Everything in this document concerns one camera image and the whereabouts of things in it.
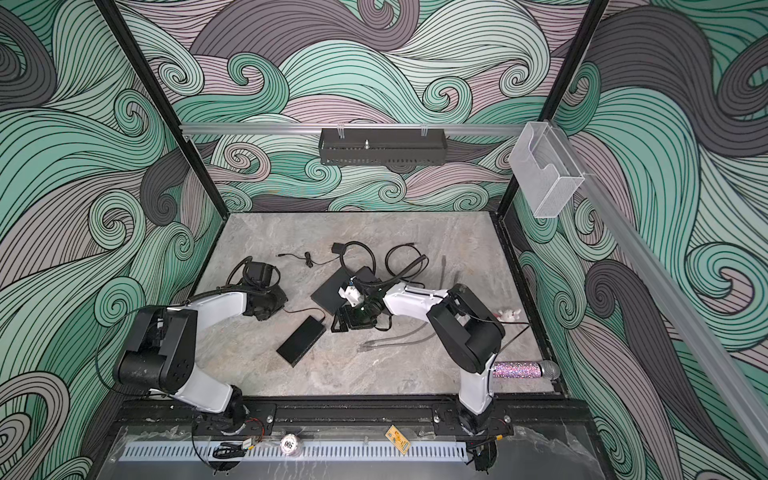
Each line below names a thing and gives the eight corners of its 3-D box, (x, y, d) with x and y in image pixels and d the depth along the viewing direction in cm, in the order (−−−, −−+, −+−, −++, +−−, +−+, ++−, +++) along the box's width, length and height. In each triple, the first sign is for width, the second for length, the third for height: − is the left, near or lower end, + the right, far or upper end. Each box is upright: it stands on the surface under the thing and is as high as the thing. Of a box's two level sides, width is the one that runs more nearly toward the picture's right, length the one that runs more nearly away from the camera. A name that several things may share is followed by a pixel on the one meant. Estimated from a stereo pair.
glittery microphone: (494, 380, 81) (499, 375, 78) (490, 366, 84) (495, 360, 80) (554, 380, 81) (562, 375, 78) (548, 366, 84) (556, 360, 80)
